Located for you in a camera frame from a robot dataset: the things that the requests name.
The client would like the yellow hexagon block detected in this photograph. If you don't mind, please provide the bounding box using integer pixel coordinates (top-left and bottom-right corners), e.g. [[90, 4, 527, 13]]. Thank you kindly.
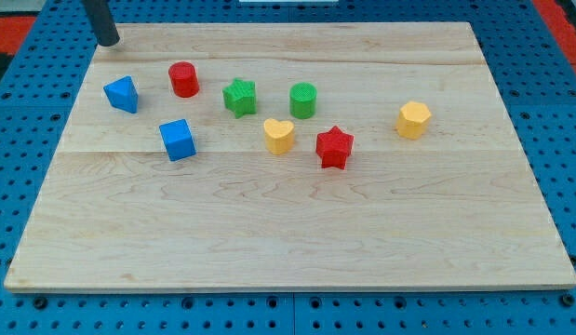
[[395, 100, 432, 140]]

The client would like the red cylinder block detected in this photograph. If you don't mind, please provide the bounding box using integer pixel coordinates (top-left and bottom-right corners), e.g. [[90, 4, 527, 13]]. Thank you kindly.
[[168, 61, 200, 98]]

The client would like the green star block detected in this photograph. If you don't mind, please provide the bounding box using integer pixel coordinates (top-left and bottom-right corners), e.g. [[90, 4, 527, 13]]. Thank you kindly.
[[222, 78, 257, 118]]

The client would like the light wooden board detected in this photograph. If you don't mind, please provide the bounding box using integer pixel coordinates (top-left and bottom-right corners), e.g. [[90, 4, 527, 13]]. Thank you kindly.
[[4, 22, 576, 293]]

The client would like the green cylinder block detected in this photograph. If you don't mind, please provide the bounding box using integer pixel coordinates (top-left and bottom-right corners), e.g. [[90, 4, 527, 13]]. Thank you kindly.
[[289, 82, 317, 119]]

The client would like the red star block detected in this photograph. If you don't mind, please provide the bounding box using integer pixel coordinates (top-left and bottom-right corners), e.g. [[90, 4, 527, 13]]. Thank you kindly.
[[315, 126, 355, 169]]

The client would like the blue triangle block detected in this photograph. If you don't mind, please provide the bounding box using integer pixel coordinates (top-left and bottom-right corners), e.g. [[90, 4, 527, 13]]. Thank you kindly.
[[103, 75, 138, 114]]

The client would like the blue cube block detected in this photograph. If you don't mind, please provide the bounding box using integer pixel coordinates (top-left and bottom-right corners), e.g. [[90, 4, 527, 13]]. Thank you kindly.
[[159, 119, 196, 161]]

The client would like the yellow heart block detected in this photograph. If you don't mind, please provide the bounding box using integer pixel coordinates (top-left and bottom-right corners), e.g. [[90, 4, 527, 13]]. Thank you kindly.
[[263, 118, 295, 155]]

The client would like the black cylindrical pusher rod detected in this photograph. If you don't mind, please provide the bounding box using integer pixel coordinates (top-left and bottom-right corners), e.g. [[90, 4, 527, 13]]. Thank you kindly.
[[81, 0, 120, 47]]

